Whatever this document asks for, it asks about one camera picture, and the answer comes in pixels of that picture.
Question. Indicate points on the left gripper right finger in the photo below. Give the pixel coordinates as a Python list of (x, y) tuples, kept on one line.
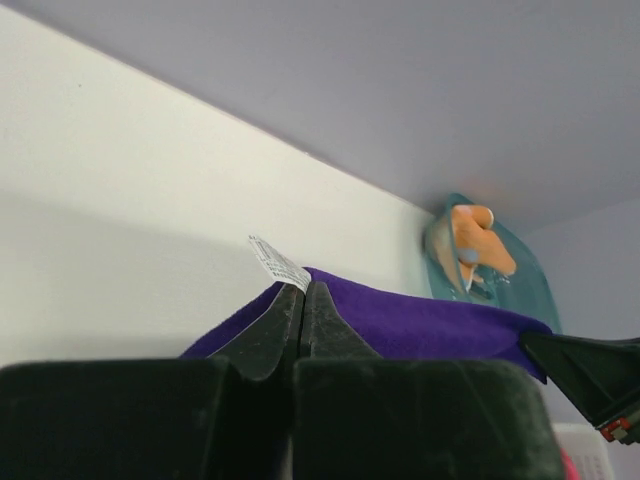
[(325, 333)]

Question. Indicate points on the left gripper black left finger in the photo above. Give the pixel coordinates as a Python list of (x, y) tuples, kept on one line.
[(267, 349)]

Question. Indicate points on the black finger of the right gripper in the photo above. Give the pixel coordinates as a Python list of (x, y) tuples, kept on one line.
[(599, 377)]

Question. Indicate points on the purple towel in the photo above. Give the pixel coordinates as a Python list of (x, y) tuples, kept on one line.
[(398, 327)]

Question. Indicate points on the pink towel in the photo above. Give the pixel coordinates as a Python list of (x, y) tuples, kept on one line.
[(571, 472)]

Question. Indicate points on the white perforated basket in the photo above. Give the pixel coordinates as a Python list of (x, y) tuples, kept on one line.
[(586, 449)]

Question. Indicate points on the orange towel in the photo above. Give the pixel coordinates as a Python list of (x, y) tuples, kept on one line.
[(463, 240)]

